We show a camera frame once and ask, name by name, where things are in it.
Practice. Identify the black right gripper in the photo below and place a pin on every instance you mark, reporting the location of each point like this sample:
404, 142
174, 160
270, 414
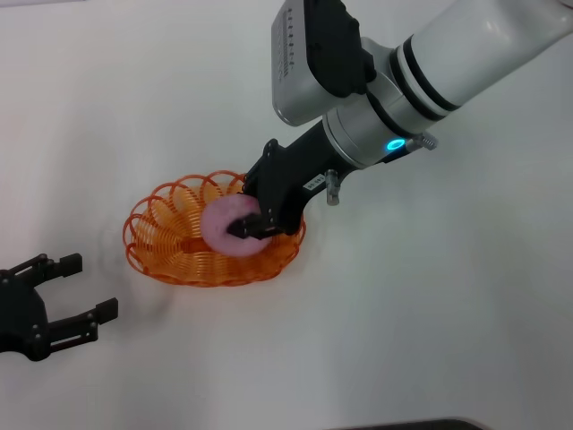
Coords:
286, 179

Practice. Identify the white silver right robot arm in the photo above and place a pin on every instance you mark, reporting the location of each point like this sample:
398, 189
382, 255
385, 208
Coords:
447, 58

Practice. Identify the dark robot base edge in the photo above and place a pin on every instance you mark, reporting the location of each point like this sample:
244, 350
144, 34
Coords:
412, 425

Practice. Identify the orange woven plastic basket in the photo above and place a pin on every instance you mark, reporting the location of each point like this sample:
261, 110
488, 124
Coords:
179, 264

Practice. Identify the pink peach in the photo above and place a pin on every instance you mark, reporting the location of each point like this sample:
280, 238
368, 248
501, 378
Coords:
219, 224

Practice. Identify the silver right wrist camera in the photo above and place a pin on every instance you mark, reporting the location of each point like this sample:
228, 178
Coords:
295, 80

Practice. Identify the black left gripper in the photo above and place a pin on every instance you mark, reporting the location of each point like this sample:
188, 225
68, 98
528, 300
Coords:
22, 318

